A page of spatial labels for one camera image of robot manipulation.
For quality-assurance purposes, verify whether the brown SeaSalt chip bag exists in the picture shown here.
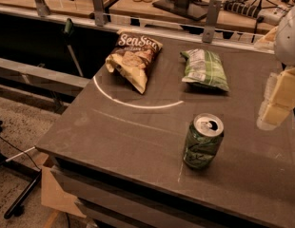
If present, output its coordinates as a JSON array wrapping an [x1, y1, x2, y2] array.
[[105, 29, 163, 94]]

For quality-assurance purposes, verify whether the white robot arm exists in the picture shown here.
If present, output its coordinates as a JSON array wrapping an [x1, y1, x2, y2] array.
[[257, 5, 295, 130]]

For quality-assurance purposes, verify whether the green chip bag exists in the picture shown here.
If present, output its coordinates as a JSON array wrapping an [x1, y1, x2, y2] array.
[[181, 48, 229, 92]]

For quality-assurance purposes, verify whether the dented green soda can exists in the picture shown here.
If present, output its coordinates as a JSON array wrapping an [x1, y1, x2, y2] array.
[[183, 113, 224, 170]]

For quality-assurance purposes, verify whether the grey power strip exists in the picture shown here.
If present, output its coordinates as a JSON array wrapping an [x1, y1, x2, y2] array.
[[224, 0, 286, 26]]

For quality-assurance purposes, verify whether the black monitor stand base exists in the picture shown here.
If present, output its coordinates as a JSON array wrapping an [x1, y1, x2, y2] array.
[[152, 0, 208, 21]]

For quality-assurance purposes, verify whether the light wooden board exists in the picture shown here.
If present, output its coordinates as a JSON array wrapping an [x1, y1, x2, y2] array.
[[41, 166, 85, 218]]

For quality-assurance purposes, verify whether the black stand leg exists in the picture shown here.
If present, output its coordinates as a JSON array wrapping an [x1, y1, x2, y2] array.
[[0, 120, 43, 220]]

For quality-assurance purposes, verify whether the metal bracket right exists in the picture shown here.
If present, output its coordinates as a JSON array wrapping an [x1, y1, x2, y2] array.
[[202, 0, 222, 43]]

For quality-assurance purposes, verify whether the metal bracket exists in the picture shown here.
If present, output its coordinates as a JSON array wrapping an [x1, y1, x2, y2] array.
[[34, 0, 50, 17], [92, 0, 107, 27], [202, 0, 222, 43]]

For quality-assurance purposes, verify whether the metal bracket middle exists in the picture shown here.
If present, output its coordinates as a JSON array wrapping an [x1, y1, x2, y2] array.
[[92, 0, 107, 27]]

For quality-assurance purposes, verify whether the green handled tool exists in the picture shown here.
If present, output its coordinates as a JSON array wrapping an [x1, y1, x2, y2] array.
[[63, 17, 85, 78]]

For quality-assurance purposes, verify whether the metal bracket left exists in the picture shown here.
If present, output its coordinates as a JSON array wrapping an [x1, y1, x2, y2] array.
[[34, 0, 50, 17]]

